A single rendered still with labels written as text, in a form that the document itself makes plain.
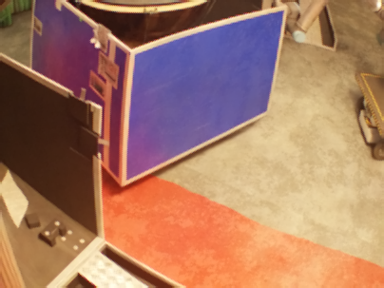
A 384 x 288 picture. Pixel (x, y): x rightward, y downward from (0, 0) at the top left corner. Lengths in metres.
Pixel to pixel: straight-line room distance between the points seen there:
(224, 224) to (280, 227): 0.31
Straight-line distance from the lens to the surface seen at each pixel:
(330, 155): 3.68
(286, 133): 3.72
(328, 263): 3.07
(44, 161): 2.69
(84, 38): 2.84
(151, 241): 2.98
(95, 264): 2.66
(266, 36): 3.12
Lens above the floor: 2.34
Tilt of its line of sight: 41 degrees down
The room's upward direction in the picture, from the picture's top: 8 degrees clockwise
